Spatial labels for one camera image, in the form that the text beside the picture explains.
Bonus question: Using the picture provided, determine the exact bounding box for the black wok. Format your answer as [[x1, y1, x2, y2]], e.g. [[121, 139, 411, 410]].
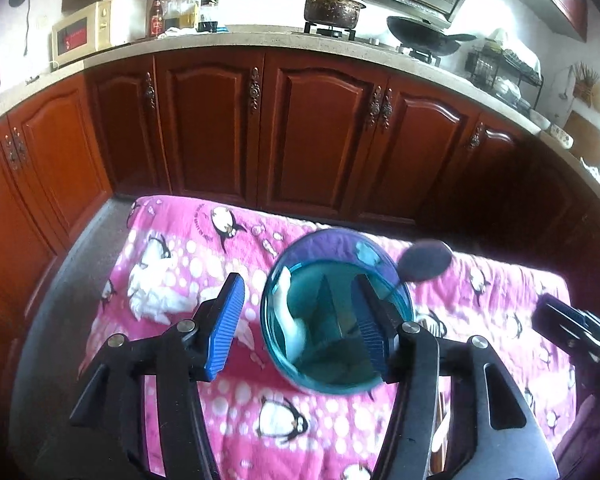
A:
[[386, 15, 477, 57]]

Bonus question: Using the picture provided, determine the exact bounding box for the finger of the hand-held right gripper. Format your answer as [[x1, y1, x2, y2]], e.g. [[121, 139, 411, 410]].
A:
[[532, 294, 589, 349]]

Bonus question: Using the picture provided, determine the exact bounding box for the gas stove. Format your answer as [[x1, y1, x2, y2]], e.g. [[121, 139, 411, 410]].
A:
[[292, 20, 443, 67]]

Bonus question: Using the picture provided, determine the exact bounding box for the stone kitchen countertop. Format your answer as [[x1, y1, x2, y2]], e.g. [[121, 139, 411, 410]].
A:
[[0, 25, 600, 196]]

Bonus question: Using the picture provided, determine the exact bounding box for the black dish rack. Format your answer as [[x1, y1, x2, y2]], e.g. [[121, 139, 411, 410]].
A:
[[466, 27, 545, 111]]

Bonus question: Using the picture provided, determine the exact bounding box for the red label liquor bottle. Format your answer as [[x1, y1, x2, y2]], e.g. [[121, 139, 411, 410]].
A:
[[150, 0, 165, 39]]

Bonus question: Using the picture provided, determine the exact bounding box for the utensil holder with chopsticks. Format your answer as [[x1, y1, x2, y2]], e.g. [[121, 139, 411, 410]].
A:
[[572, 62, 600, 106]]

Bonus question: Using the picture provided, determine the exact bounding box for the dark metal spoon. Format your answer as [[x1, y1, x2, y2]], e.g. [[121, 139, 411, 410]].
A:
[[380, 240, 453, 301]]

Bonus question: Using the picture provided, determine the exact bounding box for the wooden base cabinet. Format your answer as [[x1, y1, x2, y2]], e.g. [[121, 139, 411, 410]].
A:
[[0, 50, 600, 321]]

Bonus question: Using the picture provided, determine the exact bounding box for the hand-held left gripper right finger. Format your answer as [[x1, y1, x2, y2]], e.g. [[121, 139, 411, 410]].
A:
[[351, 275, 561, 480]]

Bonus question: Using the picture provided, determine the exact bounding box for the pink penguin blanket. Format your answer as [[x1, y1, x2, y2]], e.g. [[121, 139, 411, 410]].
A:
[[87, 195, 578, 480]]

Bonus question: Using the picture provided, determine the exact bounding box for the metal cooking pot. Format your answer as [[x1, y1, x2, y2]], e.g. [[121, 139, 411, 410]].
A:
[[301, 0, 368, 30]]

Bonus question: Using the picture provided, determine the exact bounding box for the white rag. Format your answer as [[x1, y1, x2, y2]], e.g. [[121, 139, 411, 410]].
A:
[[160, 26, 201, 41]]

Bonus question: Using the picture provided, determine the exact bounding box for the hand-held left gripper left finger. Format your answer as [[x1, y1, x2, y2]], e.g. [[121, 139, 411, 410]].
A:
[[69, 272, 246, 480]]

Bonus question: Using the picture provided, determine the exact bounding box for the patterned ceramic bowl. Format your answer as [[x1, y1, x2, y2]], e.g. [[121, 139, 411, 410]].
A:
[[547, 125, 575, 150]]

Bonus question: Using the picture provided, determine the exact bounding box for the yellow oil bottle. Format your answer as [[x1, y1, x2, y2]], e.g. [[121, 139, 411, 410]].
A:
[[180, 0, 200, 30]]

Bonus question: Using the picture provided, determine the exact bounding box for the yellow cap soy bottle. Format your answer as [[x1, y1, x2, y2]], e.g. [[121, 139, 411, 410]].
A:
[[198, 0, 221, 33]]

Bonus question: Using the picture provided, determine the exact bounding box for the cream microwave oven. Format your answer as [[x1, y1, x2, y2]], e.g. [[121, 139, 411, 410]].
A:
[[51, 1, 114, 66]]

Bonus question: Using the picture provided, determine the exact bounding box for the white paper roll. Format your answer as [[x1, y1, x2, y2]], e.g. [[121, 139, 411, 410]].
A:
[[111, 0, 148, 44]]

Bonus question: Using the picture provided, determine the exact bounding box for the blue glass cup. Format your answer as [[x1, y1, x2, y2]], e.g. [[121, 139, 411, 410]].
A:
[[260, 229, 415, 395]]

